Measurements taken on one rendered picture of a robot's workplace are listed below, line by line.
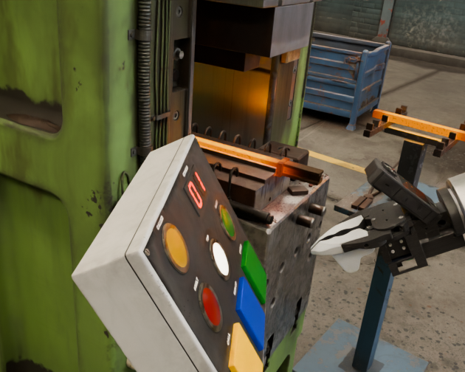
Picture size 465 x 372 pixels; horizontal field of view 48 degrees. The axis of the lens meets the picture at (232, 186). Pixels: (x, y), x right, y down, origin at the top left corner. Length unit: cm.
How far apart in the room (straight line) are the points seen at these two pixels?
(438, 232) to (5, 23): 86
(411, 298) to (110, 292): 223
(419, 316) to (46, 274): 177
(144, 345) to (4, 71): 73
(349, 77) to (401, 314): 277
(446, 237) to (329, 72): 417
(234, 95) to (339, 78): 339
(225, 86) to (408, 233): 89
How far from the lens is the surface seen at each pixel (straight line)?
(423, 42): 891
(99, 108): 90
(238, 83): 150
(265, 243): 114
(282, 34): 108
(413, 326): 250
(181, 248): 58
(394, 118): 172
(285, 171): 123
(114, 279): 52
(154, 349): 57
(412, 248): 77
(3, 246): 134
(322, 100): 497
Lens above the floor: 147
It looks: 25 degrees down
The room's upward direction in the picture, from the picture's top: 5 degrees clockwise
